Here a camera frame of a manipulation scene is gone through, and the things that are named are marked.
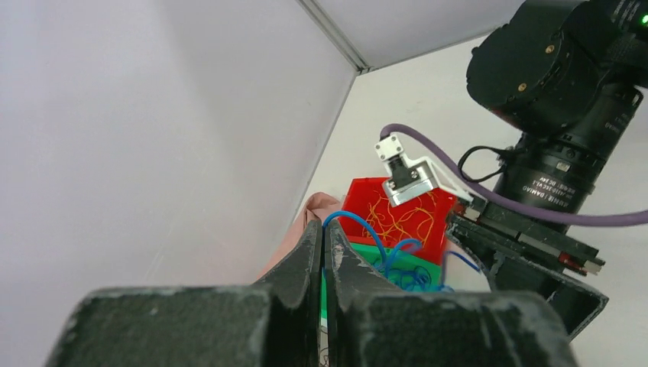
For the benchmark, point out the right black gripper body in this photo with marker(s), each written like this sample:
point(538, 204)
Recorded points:
point(567, 139)

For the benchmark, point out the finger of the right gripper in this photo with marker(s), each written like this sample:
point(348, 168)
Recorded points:
point(577, 303)

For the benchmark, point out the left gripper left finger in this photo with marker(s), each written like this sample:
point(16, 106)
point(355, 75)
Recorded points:
point(274, 321)

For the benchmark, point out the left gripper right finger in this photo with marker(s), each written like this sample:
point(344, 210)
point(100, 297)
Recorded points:
point(372, 322)

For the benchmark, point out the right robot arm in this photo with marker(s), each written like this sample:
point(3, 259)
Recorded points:
point(569, 75)

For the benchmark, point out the green plastic bin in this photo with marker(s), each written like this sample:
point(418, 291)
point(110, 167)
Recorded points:
point(408, 272)

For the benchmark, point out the red plastic bin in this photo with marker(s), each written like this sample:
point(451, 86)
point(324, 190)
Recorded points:
point(423, 218)

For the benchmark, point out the pink cloth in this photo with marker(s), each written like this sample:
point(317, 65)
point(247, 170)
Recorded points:
point(317, 206)

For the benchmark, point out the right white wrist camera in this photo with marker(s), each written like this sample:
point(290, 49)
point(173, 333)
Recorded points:
point(410, 178)

